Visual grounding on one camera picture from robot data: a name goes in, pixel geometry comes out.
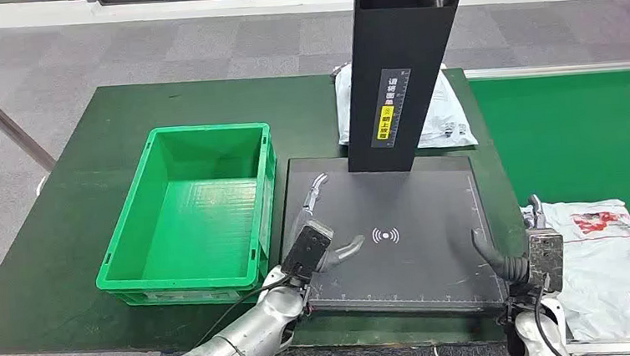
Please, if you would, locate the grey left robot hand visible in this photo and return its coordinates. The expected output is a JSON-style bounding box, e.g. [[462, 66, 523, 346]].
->
[[277, 170, 368, 276]]

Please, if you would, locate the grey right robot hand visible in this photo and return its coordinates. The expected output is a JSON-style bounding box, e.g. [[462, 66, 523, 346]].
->
[[469, 194, 550, 289]]

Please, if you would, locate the white red-print courier bag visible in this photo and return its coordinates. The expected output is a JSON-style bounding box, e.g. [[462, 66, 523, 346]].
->
[[521, 196, 630, 348]]

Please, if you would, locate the black inbound scanner machine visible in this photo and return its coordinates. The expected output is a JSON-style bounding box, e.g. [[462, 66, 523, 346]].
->
[[263, 0, 511, 327]]

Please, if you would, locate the green conveyor belt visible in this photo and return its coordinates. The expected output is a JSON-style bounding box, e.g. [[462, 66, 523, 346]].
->
[[464, 58, 630, 356]]

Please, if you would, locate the green plastic crate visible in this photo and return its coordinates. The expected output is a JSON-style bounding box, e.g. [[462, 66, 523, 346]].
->
[[85, 119, 287, 314]]

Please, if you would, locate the flat white courier bag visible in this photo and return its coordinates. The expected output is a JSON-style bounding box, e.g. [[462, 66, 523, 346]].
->
[[332, 54, 480, 157]]

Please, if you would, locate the grey metal pole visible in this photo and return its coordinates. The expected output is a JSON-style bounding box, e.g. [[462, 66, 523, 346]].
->
[[0, 61, 58, 176]]

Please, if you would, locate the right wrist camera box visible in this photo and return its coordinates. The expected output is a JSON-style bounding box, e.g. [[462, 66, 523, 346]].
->
[[525, 226, 568, 294]]

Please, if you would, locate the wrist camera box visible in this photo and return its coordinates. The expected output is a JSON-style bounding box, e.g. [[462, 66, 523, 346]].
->
[[525, 226, 568, 294], [279, 220, 338, 283]]

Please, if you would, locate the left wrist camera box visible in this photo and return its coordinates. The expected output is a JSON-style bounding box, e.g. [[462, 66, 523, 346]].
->
[[279, 220, 338, 283]]

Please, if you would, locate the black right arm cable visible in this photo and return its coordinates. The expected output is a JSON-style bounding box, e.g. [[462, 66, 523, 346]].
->
[[530, 275, 571, 356]]

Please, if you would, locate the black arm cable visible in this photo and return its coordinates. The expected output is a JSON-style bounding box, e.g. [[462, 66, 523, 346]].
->
[[188, 274, 305, 348], [530, 275, 571, 356]]

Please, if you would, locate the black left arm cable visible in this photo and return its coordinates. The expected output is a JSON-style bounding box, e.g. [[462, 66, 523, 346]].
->
[[188, 274, 305, 348]]

